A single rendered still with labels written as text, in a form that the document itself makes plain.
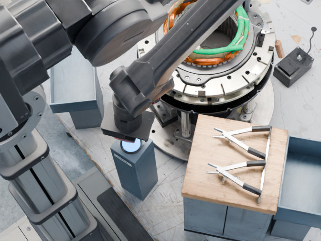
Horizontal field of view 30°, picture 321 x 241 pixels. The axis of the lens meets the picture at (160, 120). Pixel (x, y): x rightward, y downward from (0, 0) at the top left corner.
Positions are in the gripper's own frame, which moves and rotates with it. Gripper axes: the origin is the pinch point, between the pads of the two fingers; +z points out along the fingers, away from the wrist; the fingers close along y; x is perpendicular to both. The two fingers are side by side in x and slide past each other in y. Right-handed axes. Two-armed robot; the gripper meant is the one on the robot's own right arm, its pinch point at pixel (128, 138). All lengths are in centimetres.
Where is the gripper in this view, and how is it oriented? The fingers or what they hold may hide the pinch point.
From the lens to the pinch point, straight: 133.3
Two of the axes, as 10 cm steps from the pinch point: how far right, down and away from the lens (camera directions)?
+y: -9.7, -2.5, 0.9
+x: -2.6, 8.6, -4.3
